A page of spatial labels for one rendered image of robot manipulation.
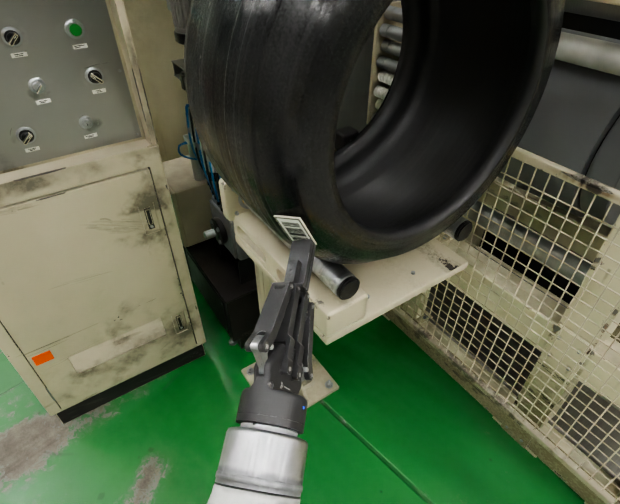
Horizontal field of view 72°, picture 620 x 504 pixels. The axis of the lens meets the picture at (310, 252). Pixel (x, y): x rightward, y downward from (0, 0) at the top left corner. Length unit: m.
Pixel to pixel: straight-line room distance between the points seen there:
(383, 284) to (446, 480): 0.85
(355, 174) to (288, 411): 0.59
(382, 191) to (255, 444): 0.61
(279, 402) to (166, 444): 1.17
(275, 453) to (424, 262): 0.58
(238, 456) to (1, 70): 0.94
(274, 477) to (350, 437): 1.12
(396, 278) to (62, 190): 0.82
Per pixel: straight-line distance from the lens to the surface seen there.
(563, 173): 0.95
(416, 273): 0.90
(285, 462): 0.47
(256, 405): 0.48
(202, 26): 0.60
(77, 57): 1.17
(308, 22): 0.47
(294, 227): 0.56
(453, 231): 0.86
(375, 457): 1.55
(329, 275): 0.71
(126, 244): 1.32
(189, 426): 1.63
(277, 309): 0.49
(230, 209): 0.93
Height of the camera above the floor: 1.39
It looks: 40 degrees down
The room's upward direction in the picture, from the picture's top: straight up
